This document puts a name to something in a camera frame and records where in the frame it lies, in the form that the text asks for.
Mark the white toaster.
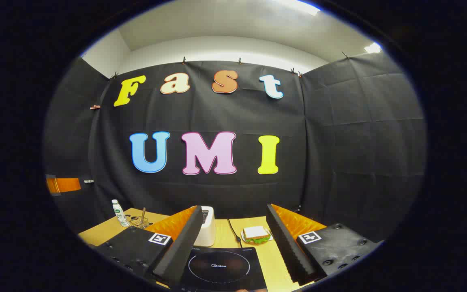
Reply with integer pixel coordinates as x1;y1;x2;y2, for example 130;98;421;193
193;206;216;247

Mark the black induction cooktop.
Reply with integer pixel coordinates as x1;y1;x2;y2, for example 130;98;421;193
171;245;268;292

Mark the black backdrop cloth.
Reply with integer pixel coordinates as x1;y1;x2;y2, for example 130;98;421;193
44;53;426;244

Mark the white green drink bottle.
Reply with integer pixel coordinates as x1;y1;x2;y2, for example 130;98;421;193
111;199;131;228

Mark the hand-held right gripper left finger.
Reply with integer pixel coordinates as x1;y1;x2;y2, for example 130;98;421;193
96;205;204;286

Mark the black power cable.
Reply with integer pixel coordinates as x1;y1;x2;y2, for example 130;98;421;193
227;219;243;248

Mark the sandwich with lettuce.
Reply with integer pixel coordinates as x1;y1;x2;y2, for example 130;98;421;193
243;226;270;244

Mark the row of backdrop clips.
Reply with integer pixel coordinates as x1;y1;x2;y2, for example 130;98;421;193
90;52;349;111

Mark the wire utensil basket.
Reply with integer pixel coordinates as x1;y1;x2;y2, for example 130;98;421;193
129;216;153;230

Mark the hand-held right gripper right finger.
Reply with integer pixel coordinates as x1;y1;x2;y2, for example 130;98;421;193
266;204;381;286

